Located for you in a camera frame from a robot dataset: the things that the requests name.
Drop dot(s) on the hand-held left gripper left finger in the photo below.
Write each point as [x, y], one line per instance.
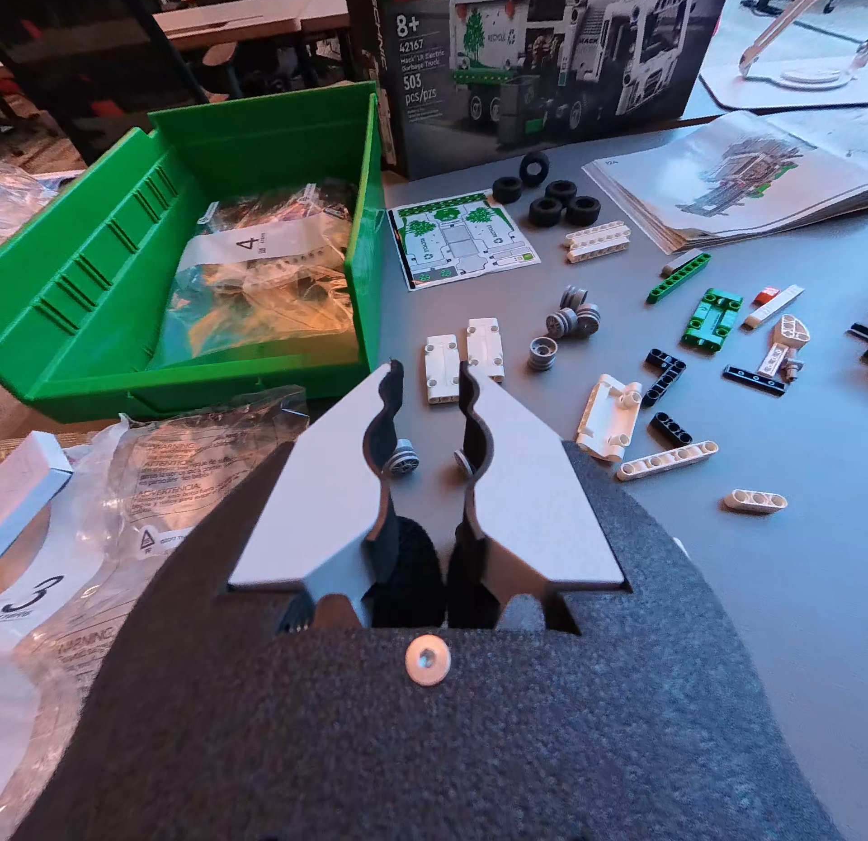
[318, 501]

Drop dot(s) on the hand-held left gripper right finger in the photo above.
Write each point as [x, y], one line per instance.
[541, 509]

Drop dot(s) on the grey lego wheel hub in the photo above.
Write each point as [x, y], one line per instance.
[541, 354]
[561, 323]
[587, 319]
[572, 297]
[404, 458]

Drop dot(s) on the white curved lego panel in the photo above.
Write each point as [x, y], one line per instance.
[602, 413]

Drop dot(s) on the white five-hole lego beam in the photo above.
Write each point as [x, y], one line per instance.
[667, 459]

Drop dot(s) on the short black lego beam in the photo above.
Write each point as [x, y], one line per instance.
[670, 428]

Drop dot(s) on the white flat lego panel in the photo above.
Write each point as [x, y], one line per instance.
[441, 370]
[484, 343]

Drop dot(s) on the black angled lego beam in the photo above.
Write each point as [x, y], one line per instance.
[661, 362]

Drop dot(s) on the white three-hole lego beam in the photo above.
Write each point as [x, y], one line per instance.
[754, 501]

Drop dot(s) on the black straight lego beam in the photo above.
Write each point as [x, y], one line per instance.
[752, 379]

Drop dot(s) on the green lego panel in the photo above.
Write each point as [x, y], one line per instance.
[711, 319]

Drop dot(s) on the long white lego beam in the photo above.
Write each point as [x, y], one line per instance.
[597, 232]
[596, 250]

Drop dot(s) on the long green lego beam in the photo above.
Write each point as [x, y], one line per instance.
[678, 279]

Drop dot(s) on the grey lego beam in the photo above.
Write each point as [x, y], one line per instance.
[679, 262]

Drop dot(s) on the tan lego connector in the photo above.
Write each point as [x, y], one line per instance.
[791, 369]

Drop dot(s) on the black lego tire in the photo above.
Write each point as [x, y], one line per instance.
[582, 211]
[545, 212]
[507, 189]
[561, 191]
[535, 168]

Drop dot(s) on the white fin-shaped lego panel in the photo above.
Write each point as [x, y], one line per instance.
[786, 335]

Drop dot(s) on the clear bag of lego parts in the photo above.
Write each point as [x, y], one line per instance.
[284, 200]

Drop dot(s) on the white flat lego bar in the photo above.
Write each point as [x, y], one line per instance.
[772, 307]

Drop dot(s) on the red lego piece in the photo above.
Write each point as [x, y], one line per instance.
[766, 296]

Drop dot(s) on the black lego piece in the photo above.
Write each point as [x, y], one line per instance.
[859, 331]

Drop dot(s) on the lego instruction booklet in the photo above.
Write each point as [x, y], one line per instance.
[745, 176]

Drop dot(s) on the lego set cardboard box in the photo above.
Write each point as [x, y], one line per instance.
[488, 14]

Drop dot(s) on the clear empty plastic bag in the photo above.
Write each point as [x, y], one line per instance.
[203, 448]

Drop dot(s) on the clear numbered plastic bag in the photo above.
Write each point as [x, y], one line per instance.
[41, 603]
[271, 312]

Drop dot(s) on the green and white sticker sheet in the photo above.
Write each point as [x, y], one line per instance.
[461, 245]

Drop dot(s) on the small white cardboard box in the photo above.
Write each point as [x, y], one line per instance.
[27, 478]

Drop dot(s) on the green plastic bin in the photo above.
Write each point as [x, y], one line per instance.
[88, 265]

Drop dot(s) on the crumpled clear plastic bag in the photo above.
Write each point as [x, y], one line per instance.
[19, 196]

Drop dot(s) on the tan folding table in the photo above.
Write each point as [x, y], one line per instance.
[223, 20]

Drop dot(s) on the black chair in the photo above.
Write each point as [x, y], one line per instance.
[80, 54]

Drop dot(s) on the white stand with round base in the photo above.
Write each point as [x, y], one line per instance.
[813, 76]

